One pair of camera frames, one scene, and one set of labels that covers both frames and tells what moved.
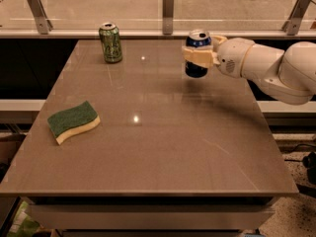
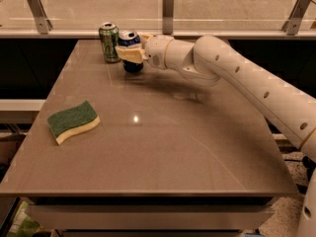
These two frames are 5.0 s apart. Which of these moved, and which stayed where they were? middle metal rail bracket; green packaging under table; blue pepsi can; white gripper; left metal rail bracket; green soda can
Moved: blue pepsi can; white gripper
Stayed: middle metal rail bracket; green packaging under table; left metal rail bracket; green soda can
